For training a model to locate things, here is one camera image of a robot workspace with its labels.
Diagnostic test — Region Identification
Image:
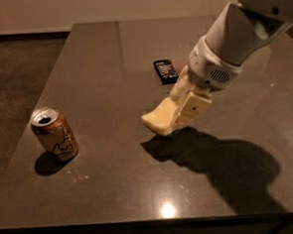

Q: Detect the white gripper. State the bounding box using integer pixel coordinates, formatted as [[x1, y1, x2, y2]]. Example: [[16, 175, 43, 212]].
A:
[[169, 36, 243, 129]]

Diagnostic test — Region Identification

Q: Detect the yellow sponge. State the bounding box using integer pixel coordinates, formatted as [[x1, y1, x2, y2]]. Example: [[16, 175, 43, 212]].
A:
[[141, 97, 180, 136]]

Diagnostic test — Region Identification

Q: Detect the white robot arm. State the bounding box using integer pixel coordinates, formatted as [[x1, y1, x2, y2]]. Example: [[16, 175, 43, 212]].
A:
[[170, 0, 293, 129]]

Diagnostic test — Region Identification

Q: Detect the black rxbar chocolate bar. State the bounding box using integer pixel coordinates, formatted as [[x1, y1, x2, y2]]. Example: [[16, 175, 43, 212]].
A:
[[153, 59, 179, 85]]

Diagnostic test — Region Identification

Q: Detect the orange LaCroix soda can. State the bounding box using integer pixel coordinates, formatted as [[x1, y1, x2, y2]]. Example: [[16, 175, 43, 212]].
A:
[[30, 106, 78, 162]]

